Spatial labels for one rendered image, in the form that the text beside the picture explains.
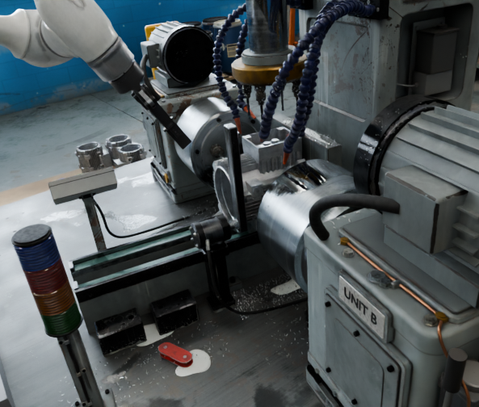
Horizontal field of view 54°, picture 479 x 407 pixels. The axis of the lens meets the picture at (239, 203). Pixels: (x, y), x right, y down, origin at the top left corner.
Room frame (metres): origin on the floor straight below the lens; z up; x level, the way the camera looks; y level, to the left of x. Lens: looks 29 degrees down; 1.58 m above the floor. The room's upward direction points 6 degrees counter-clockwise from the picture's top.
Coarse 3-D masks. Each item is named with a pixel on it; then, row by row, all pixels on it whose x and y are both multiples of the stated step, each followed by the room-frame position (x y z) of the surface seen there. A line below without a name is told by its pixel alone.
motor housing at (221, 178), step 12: (216, 168) 1.11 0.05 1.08; (228, 168) 1.05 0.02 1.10; (252, 168) 1.06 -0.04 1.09; (288, 168) 1.08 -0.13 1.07; (216, 180) 1.15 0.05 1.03; (228, 180) 1.16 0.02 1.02; (264, 180) 1.04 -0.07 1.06; (216, 192) 1.14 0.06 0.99; (228, 192) 1.15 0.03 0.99; (264, 192) 1.02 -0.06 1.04; (228, 204) 1.13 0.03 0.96; (252, 204) 1.00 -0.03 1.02; (228, 216) 1.10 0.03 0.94; (252, 216) 1.00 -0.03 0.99
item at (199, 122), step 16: (192, 112) 1.39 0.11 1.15; (208, 112) 1.33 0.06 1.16; (224, 112) 1.31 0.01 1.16; (240, 112) 1.32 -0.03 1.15; (192, 128) 1.32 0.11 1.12; (208, 128) 1.29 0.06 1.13; (224, 128) 1.30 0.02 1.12; (256, 128) 1.34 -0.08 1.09; (176, 144) 1.40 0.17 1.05; (192, 144) 1.27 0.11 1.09; (208, 144) 1.28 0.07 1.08; (224, 144) 1.30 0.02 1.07; (240, 144) 1.32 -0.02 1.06; (192, 160) 1.27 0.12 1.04; (208, 160) 1.28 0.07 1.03; (208, 176) 1.28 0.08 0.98
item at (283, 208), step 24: (312, 168) 0.87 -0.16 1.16; (336, 168) 0.87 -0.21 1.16; (288, 192) 0.83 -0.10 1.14; (312, 192) 0.79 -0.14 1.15; (336, 192) 0.76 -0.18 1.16; (264, 216) 0.84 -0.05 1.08; (288, 216) 0.78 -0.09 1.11; (336, 216) 0.71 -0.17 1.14; (264, 240) 0.83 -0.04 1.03; (288, 240) 0.75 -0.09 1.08; (288, 264) 0.74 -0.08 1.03
